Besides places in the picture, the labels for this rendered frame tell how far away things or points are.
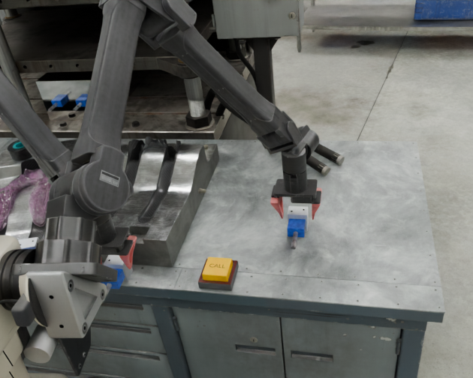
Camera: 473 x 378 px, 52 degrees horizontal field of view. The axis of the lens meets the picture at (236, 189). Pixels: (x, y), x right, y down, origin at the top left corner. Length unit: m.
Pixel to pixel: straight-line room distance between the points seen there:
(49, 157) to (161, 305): 0.50
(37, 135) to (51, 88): 1.03
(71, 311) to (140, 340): 0.83
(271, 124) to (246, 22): 0.76
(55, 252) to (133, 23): 0.41
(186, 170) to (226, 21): 0.64
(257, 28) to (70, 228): 1.24
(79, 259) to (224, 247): 0.63
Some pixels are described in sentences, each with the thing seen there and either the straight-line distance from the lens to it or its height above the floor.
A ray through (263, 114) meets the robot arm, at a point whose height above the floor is 1.16.
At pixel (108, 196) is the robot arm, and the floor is 1.25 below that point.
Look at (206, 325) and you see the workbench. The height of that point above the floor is 0.60.
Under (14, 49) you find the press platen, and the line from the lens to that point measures 2.31.
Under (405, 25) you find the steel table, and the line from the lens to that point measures 4.53.
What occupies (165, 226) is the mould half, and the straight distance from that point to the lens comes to 1.22.
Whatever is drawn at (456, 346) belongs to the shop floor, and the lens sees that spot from 2.11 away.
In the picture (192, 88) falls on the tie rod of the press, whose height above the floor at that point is 0.95.
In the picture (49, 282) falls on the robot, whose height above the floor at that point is 1.21.
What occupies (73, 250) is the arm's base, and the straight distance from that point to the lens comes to 0.69.
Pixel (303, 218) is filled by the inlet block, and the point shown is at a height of 0.84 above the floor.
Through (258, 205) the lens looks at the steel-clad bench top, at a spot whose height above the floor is 0.80.
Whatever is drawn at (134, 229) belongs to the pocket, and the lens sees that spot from 1.26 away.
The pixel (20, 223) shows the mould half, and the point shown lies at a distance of 1.45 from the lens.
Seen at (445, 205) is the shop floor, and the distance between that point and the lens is 2.74.
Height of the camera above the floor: 1.64
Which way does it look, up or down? 35 degrees down
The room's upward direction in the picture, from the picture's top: 8 degrees counter-clockwise
